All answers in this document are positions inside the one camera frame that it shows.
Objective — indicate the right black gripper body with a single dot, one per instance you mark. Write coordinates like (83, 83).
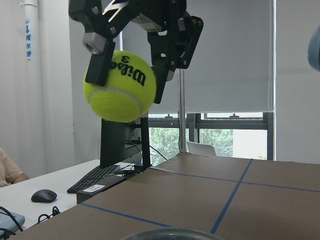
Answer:
(151, 15)

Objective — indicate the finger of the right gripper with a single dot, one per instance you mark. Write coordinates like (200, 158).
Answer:
(172, 47)
(100, 57)

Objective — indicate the tennis ball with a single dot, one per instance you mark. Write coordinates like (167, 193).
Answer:
(129, 92)

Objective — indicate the Wilson tennis ball can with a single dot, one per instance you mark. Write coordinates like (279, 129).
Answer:
(172, 233)

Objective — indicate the black computer monitor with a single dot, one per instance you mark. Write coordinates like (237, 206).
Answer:
(120, 141)

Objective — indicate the black keyboard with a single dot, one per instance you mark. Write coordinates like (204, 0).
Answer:
(92, 177)

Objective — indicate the person in orange shirt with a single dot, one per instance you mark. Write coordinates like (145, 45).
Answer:
(10, 173)

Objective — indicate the black computer mouse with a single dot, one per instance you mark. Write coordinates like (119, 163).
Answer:
(44, 196)

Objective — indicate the aluminium frame post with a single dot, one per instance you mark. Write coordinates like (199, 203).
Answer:
(182, 122)

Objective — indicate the white wall pipe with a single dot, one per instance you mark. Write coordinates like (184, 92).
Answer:
(33, 59)

